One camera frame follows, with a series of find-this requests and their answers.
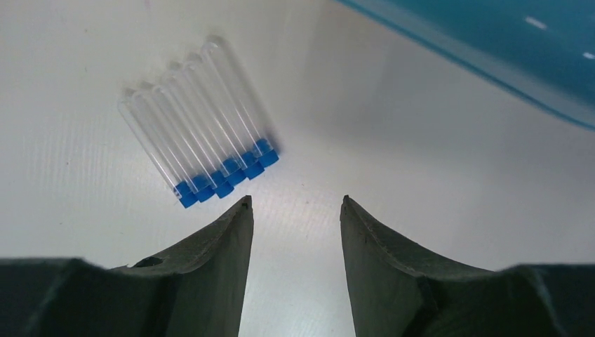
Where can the blue-capped tube bundle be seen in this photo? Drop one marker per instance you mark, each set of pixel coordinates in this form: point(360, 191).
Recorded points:
point(201, 124)

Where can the blue plastic box lid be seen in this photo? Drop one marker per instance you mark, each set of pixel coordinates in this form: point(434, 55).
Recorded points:
point(541, 51)

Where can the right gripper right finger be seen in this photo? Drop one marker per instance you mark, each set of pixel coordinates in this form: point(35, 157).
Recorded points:
point(397, 287)

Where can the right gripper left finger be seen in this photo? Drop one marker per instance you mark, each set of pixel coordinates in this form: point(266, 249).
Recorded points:
point(195, 287)

